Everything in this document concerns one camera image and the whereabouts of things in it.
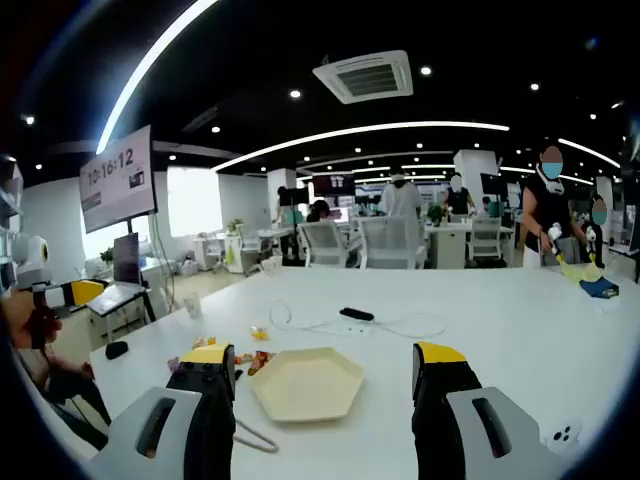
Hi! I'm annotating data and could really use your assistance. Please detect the beige hexagonal container plate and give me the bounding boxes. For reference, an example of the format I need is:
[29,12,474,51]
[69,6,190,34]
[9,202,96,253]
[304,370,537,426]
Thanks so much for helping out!
[248,346,365,425]

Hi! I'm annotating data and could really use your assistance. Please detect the white cabinet with green sticker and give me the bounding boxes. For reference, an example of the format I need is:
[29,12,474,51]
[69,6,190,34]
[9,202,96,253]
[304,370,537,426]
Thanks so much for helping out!
[223,232,262,275]

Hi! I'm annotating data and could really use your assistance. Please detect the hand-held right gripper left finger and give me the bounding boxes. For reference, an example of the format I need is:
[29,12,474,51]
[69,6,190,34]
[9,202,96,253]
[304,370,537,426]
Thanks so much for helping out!
[90,342,237,480]

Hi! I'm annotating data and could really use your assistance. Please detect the white mesh office chair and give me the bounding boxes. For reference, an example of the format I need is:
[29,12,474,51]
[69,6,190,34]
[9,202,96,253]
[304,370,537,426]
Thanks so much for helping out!
[468,215,505,262]
[355,216,427,270]
[298,219,362,269]

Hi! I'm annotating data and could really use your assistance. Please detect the dark hanging display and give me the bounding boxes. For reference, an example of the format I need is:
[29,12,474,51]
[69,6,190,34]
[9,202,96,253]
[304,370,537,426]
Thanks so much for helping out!
[312,172,356,198]

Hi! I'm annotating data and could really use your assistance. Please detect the long ceiling light strip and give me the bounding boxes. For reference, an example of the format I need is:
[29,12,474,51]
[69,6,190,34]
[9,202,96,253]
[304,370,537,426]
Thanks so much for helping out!
[94,0,221,156]

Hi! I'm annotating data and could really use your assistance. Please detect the person's left hand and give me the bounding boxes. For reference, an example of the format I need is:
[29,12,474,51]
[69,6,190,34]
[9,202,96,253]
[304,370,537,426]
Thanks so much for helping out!
[8,292,64,351]

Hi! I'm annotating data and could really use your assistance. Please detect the storage shelf rack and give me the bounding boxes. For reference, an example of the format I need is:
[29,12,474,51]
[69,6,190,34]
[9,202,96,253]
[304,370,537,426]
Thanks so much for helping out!
[0,159,26,296]

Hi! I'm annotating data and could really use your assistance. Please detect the blue flat object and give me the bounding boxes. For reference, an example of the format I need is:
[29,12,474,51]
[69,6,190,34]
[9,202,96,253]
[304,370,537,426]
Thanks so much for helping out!
[579,278,621,301]

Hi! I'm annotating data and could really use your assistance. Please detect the curved ceiling light strip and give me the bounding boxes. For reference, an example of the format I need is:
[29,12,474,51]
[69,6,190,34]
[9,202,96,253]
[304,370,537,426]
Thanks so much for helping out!
[213,120,511,174]

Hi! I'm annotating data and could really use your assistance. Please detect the dark computer monitor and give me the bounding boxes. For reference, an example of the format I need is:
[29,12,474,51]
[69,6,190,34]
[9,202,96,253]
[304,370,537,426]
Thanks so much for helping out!
[112,232,142,286]

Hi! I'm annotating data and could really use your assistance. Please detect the grey tilted desk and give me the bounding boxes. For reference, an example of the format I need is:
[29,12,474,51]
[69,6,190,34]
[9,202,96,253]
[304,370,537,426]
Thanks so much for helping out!
[85,281,157,346]

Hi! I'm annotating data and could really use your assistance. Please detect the pink food tongs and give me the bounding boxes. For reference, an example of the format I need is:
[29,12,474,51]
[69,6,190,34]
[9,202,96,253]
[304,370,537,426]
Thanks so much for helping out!
[232,417,280,454]

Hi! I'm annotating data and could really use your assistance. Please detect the red brown food snack packet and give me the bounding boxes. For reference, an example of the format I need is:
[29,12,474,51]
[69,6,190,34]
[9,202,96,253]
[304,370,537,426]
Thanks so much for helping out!
[252,350,278,377]

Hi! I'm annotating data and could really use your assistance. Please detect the yellow cloth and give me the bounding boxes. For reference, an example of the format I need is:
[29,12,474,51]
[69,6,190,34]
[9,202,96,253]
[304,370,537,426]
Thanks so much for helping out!
[555,257,607,287]

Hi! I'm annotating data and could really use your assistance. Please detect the black monitor on tripod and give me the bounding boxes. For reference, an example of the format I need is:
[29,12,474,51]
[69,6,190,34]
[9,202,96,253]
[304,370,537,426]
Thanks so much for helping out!
[277,185,308,266]

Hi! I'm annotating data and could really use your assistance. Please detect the white power strip with cable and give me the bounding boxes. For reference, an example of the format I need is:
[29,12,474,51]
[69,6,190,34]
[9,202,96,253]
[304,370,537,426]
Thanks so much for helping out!
[268,299,447,342]

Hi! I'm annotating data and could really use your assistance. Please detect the large display screen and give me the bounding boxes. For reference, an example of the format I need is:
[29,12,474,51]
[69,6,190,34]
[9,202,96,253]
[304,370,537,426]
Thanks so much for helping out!
[78,124,159,235]

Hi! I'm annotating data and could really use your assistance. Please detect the ceiling air conditioner vent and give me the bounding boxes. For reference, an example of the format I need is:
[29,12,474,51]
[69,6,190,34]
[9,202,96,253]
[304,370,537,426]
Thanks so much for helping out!
[312,49,415,105]

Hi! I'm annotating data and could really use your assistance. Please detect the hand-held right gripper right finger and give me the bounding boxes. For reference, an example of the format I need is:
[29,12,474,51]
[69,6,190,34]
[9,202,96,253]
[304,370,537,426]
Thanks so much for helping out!
[412,341,569,480]

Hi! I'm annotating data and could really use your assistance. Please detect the black oblong device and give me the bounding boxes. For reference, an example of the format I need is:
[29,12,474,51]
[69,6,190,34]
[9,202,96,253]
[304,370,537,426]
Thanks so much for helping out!
[338,306,376,323]

